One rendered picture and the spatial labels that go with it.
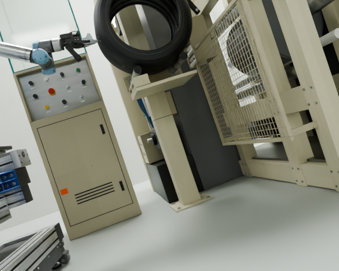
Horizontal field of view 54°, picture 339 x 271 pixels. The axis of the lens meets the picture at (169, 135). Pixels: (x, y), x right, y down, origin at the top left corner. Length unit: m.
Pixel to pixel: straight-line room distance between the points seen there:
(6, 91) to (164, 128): 3.06
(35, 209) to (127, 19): 3.16
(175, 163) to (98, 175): 0.60
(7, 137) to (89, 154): 2.49
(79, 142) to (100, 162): 0.21
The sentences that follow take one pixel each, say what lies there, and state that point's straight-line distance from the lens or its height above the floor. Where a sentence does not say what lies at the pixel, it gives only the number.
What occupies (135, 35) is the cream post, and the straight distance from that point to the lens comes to 2.36.
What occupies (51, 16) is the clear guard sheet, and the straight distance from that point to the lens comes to 2.78.
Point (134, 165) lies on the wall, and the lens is 4.50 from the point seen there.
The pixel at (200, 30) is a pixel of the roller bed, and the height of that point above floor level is 1.10.
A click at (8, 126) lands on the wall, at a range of 4.88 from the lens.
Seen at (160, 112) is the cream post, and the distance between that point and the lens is 2.26.
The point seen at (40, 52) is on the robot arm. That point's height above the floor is 1.11.
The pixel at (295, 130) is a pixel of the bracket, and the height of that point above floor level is 0.33.
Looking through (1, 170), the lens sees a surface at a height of 0.60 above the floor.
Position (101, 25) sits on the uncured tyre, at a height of 1.19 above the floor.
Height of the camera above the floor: 0.51
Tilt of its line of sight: level
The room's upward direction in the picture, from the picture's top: 19 degrees counter-clockwise
